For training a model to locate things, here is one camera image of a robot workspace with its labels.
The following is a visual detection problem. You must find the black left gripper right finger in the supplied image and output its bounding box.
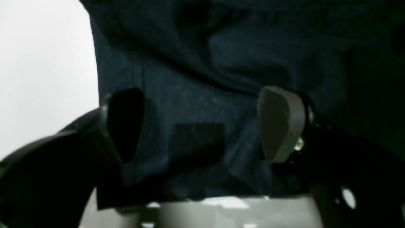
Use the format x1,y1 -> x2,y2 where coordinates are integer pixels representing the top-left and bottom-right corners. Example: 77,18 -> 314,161
257,86 -> 404,228

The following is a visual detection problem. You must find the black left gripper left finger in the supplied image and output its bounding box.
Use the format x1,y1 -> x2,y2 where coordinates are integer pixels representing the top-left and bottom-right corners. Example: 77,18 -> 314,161
0,88 -> 144,228

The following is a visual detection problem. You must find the black T-shirt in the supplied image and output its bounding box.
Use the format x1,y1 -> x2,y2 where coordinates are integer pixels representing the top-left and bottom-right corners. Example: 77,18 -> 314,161
81,0 -> 404,209

